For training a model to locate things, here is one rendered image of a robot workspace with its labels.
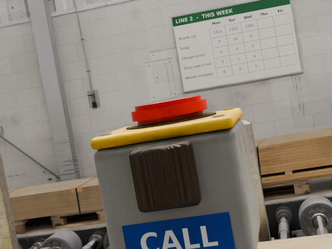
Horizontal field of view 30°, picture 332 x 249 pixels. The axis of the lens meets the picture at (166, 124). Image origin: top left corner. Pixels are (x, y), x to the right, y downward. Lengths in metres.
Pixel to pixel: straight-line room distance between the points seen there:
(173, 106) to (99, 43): 7.48
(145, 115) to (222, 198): 0.06
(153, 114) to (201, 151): 0.03
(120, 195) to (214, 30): 7.21
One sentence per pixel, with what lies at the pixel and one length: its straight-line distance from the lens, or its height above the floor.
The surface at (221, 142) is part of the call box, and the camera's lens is 0.29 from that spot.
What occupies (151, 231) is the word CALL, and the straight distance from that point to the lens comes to 0.30.
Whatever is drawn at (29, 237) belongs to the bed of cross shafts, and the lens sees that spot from 2.15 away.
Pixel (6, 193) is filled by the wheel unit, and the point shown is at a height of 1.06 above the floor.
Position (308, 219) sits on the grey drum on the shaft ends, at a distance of 1.82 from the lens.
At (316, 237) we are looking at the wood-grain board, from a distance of 1.28.
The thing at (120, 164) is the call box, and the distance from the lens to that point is 0.30.
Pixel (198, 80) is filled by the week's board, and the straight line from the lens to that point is 7.50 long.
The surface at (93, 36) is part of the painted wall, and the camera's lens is 7.81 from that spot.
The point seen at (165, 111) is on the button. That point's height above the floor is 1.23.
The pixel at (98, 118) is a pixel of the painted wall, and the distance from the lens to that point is 7.81.
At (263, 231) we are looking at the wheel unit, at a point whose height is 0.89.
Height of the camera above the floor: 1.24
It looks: 3 degrees down
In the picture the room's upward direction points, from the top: 10 degrees counter-clockwise
